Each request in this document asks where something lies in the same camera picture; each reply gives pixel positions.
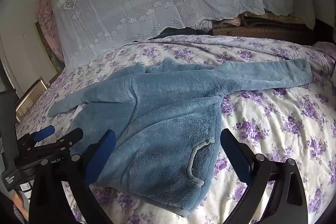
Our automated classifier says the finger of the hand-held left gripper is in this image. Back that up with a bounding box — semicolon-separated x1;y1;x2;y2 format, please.
17;126;55;147
20;128;84;169

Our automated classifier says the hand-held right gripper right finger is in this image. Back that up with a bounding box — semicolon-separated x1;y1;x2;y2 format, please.
220;128;308;224

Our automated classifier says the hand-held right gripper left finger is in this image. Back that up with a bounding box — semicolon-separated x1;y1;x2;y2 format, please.
28;130;116;224

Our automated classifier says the blue fleece jacket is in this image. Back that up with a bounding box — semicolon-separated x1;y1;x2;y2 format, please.
49;57;313;216

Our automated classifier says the pile of folded clothes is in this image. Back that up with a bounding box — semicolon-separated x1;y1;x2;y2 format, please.
194;13;263;30

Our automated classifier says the person's left hand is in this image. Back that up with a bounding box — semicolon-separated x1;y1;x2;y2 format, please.
13;191;29;215

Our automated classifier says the purple floral bedsheet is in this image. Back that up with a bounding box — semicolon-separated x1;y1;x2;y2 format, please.
14;35;336;224

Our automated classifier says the pink floral pillow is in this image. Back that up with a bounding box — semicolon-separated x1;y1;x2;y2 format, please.
35;0;65;62

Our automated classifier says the dark cloth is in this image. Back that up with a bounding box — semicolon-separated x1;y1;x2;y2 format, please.
133;27;195;43

